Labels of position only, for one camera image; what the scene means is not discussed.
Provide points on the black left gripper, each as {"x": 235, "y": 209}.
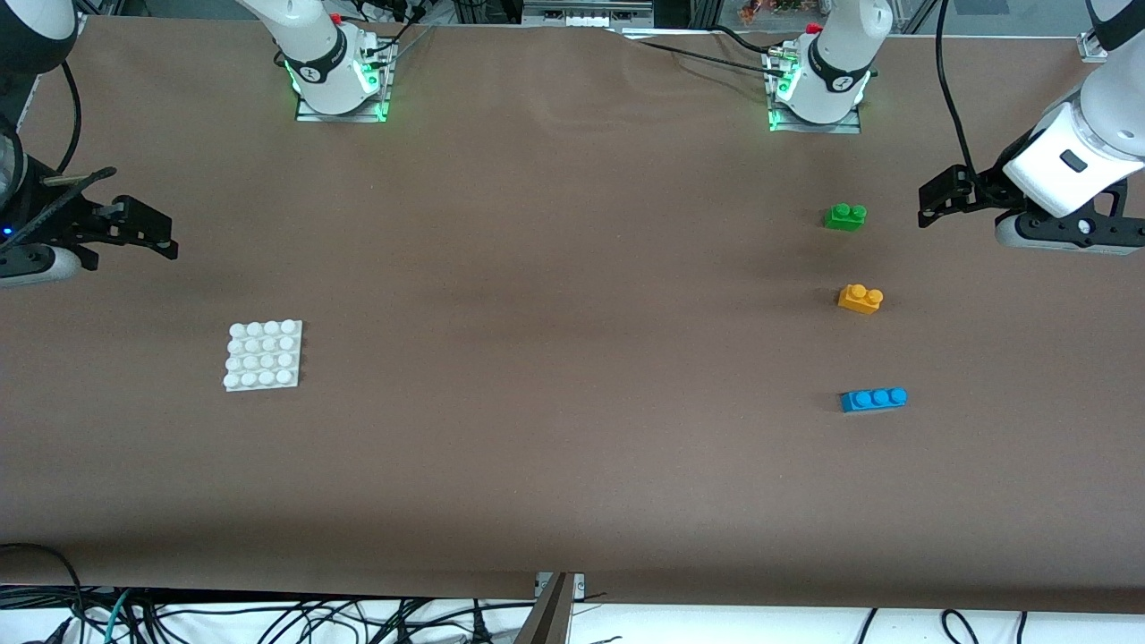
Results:
{"x": 988, "y": 190}

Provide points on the green two-stud block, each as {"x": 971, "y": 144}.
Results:
{"x": 844, "y": 219}

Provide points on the white studded base plate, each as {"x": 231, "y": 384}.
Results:
{"x": 264, "y": 358}

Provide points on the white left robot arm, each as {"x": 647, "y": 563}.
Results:
{"x": 836, "y": 63}

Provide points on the silver table edge bracket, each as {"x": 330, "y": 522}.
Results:
{"x": 577, "y": 586}

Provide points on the aluminium frame rail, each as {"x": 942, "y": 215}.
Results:
{"x": 581, "y": 13}

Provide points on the orange background object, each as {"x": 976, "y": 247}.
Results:
{"x": 760, "y": 11}

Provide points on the yellow two-stud block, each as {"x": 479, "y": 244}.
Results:
{"x": 859, "y": 301}

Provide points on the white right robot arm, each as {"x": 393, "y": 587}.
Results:
{"x": 313, "y": 54}

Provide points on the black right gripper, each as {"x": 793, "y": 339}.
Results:
{"x": 55, "y": 224}

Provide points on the aluminium frame corner bracket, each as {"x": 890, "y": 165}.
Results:
{"x": 1089, "y": 46}

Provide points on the blue three-stud block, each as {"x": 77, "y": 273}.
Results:
{"x": 872, "y": 400}

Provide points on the brown table cover sheet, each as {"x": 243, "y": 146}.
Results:
{"x": 572, "y": 465}

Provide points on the dark support beam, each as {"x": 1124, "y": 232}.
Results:
{"x": 546, "y": 622}

